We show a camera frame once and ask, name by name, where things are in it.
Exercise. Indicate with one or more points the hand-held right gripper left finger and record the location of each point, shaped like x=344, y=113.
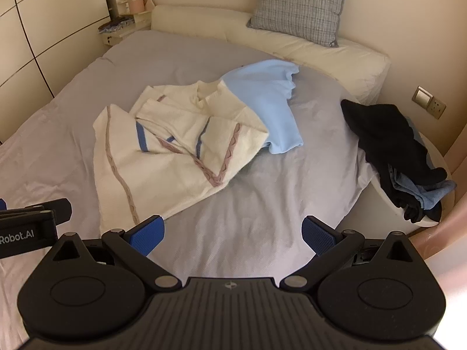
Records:
x=151, y=235

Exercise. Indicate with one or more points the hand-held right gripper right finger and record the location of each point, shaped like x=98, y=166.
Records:
x=317, y=237

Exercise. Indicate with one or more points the cream knit sweater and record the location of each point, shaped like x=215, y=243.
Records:
x=164, y=175

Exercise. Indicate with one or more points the grey bed sheet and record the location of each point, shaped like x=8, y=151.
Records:
x=273, y=197

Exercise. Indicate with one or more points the black garment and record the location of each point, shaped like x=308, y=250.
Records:
x=383, y=135

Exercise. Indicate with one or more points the blue denim garment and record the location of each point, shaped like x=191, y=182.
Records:
x=432, y=194

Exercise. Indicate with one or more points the light blue shirt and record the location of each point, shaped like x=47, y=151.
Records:
x=270, y=109

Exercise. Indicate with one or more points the white round side table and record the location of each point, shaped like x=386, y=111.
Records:
x=434, y=153

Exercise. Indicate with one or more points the cream wardrobe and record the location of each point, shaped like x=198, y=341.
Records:
x=43, y=25

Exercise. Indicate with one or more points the cream vanity shelf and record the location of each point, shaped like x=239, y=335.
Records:
x=126, y=31

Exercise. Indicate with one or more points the blue patterned cloth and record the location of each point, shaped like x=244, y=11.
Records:
x=116, y=23

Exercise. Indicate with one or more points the grey plaid cushion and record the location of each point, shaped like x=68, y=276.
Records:
x=299, y=3

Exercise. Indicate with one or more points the gold light switch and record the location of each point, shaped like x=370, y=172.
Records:
x=422, y=97

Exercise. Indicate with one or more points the gold wall socket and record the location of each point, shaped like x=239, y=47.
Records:
x=436, y=108

